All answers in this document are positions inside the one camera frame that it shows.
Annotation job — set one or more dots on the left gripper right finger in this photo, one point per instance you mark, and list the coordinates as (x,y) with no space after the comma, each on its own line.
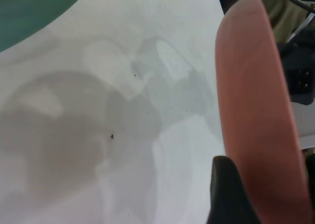
(311,167)

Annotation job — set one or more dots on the green plate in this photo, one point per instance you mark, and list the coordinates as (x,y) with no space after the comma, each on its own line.
(24,12)

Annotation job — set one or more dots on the pink plate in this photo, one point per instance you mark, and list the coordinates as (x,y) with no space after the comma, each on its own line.
(246,86)

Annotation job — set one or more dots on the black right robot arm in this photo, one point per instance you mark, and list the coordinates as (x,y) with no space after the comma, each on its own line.
(297,61)

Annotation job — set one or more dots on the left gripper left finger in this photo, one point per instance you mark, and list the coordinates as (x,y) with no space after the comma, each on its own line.
(226,192)

